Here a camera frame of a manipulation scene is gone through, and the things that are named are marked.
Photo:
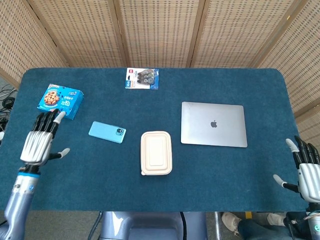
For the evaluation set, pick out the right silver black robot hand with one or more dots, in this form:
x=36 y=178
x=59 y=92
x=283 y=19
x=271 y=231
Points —
x=308 y=177

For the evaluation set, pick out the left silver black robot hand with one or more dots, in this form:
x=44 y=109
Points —
x=36 y=147

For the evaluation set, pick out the smartphone with blue back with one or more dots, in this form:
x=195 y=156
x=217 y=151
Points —
x=107 y=132

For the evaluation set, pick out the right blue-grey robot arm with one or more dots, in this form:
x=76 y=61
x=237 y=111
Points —
x=307 y=222

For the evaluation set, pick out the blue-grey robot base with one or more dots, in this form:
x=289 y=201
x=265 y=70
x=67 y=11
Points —
x=152 y=226

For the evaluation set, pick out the woven bamboo screen panel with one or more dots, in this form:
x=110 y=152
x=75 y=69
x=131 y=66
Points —
x=237 y=32
x=160 y=32
x=22 y=45
x=300 y=62
x=82 y=32

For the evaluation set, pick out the white sneaker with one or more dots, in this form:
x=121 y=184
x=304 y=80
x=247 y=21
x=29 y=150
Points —
x=275 y=219
x=230 y=221

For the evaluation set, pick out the blue cookie box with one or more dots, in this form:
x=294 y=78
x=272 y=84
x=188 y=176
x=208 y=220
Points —
x=62 y=100

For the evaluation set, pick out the blue jeans leg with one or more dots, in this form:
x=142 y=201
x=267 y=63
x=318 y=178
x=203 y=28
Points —
x=262 y=232

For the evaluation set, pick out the silver closed laptop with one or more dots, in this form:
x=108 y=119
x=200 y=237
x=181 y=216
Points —
x=212 y=125

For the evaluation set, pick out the dark blue table mat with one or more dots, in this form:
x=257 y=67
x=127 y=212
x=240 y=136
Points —
x=150 y=110

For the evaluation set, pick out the beige lidded lunch box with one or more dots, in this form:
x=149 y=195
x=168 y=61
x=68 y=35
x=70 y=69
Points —
x=156 y=153

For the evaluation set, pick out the correction tape blister pack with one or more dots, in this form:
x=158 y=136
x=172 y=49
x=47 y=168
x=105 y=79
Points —
x=142 y=78

